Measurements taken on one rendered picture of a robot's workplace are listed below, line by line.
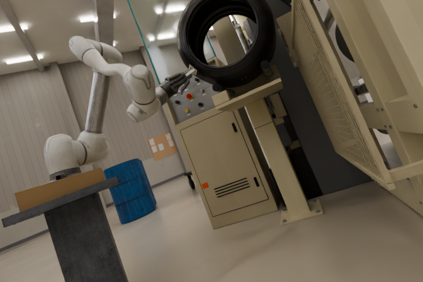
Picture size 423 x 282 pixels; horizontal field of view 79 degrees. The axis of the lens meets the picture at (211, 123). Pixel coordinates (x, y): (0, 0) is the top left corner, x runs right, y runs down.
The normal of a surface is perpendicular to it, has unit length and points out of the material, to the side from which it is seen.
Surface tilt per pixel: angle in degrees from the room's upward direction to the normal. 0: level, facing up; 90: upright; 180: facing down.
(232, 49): 90
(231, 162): 90
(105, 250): 90
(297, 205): 90
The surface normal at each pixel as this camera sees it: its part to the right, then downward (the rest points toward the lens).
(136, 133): 0.35, -0.24
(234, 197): -0.29, 0.01
